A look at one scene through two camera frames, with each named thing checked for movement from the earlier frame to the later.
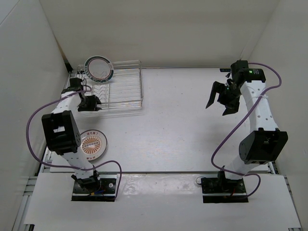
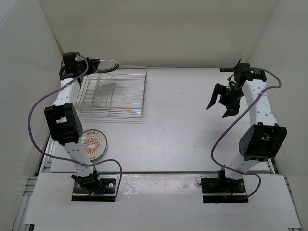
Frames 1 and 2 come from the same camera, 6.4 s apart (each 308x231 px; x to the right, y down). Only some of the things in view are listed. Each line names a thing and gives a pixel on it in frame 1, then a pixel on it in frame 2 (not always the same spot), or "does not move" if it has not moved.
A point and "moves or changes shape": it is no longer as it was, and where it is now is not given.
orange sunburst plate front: [93, 144] does not move
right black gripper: [232, 107] does not move
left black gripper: [94, 100] → [92, 68]
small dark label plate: [224, 70] does not move
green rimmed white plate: [98, 69] moves or changes shape
